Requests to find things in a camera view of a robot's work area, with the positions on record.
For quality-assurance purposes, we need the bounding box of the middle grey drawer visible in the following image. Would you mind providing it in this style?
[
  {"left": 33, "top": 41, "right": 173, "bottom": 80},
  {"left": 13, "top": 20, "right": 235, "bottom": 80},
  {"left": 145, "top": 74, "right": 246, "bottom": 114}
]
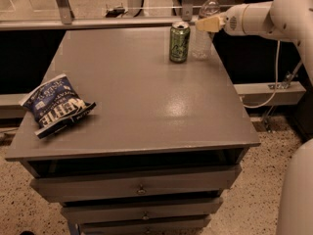
[{"left": 61, "top": 197, "right": 223, "bottom": 224}]

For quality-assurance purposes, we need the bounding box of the clear plastic water bottle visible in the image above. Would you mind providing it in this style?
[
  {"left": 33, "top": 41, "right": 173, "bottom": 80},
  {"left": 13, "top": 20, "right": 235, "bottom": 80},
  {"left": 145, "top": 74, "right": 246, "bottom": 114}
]
[{"left": 192, "top": 0, "right": 220, "bottom": 60}]

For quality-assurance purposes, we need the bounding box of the white cable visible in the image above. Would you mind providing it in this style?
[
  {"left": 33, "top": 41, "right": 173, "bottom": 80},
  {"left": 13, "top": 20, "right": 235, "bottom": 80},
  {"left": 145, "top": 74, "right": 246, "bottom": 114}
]
[{"left": 243, "top": 40, "right": 282, "bottom": 110}]

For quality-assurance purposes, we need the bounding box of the grey drawer cabinet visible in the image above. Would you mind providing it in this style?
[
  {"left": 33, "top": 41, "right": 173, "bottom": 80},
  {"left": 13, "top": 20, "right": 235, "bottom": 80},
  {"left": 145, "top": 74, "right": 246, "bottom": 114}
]
[{"left": 5, "top": 25, "right": 262, "bottom": 235}]

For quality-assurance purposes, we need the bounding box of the grey drawer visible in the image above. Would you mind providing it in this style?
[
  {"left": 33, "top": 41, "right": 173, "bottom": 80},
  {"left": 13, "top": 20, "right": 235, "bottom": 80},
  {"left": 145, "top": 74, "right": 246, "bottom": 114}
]
[
  {"left": 30, "top": 164, "right": 242, "bottom": 203},
  {"left": 80, "top": 215, "right": 211, "bottom": 235},
  {"left": 61, "top": 197, "right": 223, "bottom": 224}
]

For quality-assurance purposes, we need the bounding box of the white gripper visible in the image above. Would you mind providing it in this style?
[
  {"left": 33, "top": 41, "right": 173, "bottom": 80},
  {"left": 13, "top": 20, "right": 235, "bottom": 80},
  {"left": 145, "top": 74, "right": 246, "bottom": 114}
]
[{"left": 196, "top": 2, "right": 278, "bottom": 37}]

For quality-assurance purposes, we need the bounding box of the bottom grey drawer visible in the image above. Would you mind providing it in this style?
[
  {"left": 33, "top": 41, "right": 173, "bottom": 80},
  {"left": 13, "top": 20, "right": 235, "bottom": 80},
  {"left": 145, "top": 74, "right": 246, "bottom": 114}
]
[{"left": 80, "top": 215, "right": 211, "bottom": 235}]

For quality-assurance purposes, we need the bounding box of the metal railing frame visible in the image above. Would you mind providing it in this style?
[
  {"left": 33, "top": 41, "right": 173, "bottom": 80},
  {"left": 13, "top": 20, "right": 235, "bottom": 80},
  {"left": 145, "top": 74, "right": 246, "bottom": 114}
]
[{"left": 0, "top": 0, "right": 313, "bottom": 31}]

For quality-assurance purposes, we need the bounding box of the blue chip bag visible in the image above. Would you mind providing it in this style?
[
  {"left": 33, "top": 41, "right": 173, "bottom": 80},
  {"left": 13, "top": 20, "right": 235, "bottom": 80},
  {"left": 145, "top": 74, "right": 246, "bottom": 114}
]
[{"left": 20, "top": 73, "right": 96, "bottom": 139}]

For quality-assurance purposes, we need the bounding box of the green soda can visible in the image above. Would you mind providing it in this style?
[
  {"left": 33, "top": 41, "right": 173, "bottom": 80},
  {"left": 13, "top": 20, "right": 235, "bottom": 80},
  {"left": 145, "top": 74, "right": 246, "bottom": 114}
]
[{"left": 169, "top": 22, "right": 191, "bottom": 63}]

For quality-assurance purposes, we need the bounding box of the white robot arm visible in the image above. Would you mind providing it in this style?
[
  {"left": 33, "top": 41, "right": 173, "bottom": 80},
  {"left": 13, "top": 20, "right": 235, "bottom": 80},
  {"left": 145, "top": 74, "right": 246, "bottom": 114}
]
[{"left": 196, "top": 0, "right": 313, "bottom": 235}]

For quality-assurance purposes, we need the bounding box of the top grey drawer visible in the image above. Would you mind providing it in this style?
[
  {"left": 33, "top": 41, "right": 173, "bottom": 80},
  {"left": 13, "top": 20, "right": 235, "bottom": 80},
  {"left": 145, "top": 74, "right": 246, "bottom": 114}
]
[{"left": 30, "top": 164, "right": 242, "bottom": 203}]

